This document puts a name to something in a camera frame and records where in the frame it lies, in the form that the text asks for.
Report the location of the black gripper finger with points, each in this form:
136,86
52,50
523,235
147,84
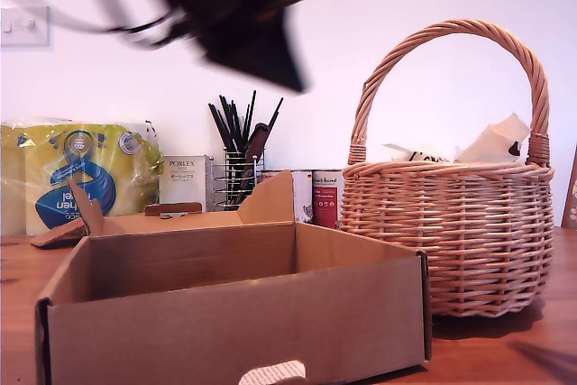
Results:
257,51

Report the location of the white Galaxy truffle eggs bag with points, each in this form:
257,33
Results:
424,157
496,141

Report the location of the white Porlex box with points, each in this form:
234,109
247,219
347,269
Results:
185,177

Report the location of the flat brown cardboard piece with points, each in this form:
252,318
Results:
56,238

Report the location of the brown cardboard box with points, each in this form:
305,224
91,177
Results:
225,326

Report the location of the black chopstick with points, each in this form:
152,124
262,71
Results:
226,114
250,119
276,112
218,125

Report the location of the tin can with red label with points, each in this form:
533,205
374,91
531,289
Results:
326,204

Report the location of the yellow kitchen towel pack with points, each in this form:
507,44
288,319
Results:
45,168

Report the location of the white wall switch plate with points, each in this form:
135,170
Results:
27,26

